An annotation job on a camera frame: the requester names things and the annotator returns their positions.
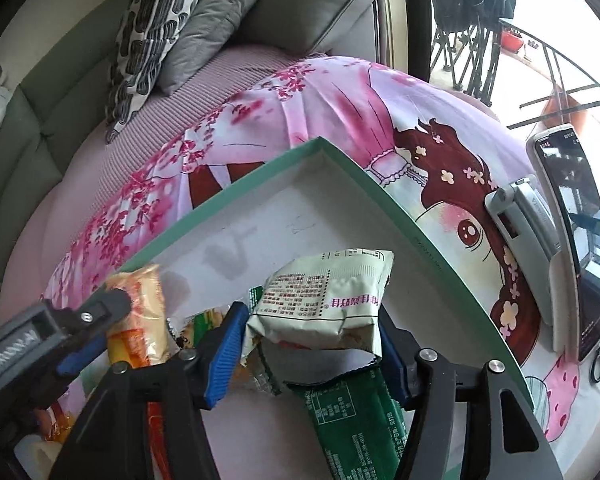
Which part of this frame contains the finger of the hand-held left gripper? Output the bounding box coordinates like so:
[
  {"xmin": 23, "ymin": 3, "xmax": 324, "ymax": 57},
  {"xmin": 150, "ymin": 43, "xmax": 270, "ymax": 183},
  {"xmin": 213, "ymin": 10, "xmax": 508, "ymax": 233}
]
[
  {"xmin": 47, "ymin": 292, "xmax": 133, "ymax": 356},
  {"xmin": 57, "ymin": 335, "xmax": 112, "ymax": 378}
]

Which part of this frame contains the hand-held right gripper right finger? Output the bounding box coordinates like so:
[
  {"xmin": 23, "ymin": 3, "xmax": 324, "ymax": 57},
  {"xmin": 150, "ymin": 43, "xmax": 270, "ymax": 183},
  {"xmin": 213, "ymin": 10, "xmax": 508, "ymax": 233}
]
[{"xmin": 378, "ymin": 307, "xmax": 563, "ymax": 480}]

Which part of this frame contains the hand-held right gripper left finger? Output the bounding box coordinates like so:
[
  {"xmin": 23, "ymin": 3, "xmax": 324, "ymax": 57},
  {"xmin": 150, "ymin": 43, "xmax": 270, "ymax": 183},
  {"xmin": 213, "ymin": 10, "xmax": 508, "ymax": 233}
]
[{"xmin": 50, "ymin": 301, "xmax": 251, "ymax": 480}]

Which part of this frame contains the orange yellow cake packet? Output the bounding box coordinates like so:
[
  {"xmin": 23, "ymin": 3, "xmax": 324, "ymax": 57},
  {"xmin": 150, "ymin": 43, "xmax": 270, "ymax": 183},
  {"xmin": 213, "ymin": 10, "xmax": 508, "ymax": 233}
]
[{"xmin": 105, "ymin": 264, "xmax": 173, "ymax": 366}]

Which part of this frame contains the wide dark green packet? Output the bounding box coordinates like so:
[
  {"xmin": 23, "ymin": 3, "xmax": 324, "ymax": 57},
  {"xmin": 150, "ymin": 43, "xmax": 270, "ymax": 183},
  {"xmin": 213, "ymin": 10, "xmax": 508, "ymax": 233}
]
[{"xmin": 285, "ymin": 362, "xmax": 413, "ymax": 480}]

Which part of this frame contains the white packet with green print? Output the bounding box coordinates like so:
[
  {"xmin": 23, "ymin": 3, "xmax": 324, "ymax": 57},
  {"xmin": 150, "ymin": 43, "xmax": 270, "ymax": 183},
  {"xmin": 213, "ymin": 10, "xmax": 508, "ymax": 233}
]
[{"xmin": 244, "ymin": 248, "xmax": 396, "ymax": 365}]

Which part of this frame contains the round pastry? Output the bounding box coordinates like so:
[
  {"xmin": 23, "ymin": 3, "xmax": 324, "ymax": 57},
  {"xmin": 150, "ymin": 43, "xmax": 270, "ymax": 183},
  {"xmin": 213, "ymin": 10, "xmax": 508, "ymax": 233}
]
[{"xmin": 12, "ymin": 432, "xmax": 63, "ymax": 480}]

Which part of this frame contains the teal cardboard box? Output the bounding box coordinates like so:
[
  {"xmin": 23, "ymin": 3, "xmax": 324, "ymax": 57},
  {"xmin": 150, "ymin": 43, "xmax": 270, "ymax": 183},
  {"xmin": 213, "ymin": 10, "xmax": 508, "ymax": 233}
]
[{"xmin": 115, "ymin": 136, "xmax": 536, "ymax": 480}]

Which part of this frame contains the pink ribbed sofa cover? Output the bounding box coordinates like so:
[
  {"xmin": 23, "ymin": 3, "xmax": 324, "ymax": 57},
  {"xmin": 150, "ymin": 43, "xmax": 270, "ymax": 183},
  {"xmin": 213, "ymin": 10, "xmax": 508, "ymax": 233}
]
[{"xmin": 0, "ymin": 42, "xmax": 331, "ymax": 291}]

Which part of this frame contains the grey folding phone stand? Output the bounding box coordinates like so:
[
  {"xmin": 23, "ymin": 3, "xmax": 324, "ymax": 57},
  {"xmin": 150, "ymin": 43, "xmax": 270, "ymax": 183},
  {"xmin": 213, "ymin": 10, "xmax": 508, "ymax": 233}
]
[{"xmin": 484, "ymin": 176, "xmax": 576, "ymax": 353}]

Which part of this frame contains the grey sofa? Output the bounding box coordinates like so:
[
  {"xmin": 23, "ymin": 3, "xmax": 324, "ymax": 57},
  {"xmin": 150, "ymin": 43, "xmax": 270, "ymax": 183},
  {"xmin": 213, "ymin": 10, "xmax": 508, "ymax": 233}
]
[{"xmin": 0, "ymin": 0, "xmax": 388, "ymax": 286}]

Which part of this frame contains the smartphone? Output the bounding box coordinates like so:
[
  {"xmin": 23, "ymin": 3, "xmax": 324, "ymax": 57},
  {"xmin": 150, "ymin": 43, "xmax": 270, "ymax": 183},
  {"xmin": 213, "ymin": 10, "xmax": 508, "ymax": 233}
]
[{"xmin": 525, "ymin": 124, "xmax": 600, "ymax": 363}]

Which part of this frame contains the printed pink blanket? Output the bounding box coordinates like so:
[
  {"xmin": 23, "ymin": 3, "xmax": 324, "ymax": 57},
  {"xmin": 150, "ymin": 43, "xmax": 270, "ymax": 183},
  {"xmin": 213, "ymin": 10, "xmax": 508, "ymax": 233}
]
[{"xmin": 42, "ymin": 55, "xmax": 581, "ymax": 480}]

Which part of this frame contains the black and white patterned pillow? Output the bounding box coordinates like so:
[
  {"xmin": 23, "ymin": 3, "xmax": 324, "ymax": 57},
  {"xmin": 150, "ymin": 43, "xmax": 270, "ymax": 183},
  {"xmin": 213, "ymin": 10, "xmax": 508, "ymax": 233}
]
[{"xmin": 105, "ymin": 0, "xmax": 201, "ymax": 143}]

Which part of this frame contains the orange flower pot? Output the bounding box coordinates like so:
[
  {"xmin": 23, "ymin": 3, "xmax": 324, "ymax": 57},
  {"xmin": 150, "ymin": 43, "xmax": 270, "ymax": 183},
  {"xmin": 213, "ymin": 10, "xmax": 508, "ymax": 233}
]
[{"xmin": 540, "ymin": 92, "xmax": 588, "ymax": 128}]

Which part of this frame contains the dark grey pillow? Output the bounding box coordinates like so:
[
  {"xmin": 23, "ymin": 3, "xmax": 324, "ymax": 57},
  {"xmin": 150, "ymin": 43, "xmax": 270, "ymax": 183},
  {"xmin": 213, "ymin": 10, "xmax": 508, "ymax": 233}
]
[{"xmin": 157, "ymin": 0, "xmax": 288, "ymax": 96}]

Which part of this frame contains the black balcony railing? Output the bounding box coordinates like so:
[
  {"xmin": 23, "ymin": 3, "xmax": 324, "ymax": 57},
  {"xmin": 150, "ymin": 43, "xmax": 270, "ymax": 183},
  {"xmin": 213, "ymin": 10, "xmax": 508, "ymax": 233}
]
[{"xmin": 500, "ymin": 30, "xmax": 600, "ymax": 128}]

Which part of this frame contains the black drying rack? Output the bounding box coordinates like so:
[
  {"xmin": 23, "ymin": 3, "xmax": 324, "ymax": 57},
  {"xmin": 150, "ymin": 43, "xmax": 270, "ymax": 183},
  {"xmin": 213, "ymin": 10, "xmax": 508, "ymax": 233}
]
[{"xmin": 430, "ymin": 0, "xmax": 518, "ymax": 106}]

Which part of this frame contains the dark window frame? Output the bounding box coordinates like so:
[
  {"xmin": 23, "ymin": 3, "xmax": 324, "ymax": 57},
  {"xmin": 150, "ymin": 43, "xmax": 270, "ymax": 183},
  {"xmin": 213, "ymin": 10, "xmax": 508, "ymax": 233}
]
[{"xmin": 400, "ymin": 0, "xmax": 433, "ymax": 81}]

